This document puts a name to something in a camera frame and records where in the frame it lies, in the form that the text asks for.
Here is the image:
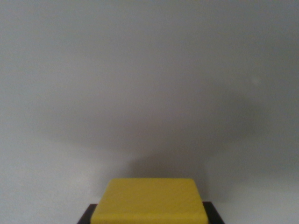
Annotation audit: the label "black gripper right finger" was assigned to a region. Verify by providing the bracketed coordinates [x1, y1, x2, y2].
[202, 201, 226, 224]

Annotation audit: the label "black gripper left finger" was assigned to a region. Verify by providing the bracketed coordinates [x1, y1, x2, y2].
[77, 203, 99, 224]

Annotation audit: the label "yellow cube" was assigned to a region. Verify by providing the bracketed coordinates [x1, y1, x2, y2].
[90, 178, 209, 224]

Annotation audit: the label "white plastic bin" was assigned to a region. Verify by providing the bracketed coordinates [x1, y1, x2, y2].
[0, 0, 299, 224]

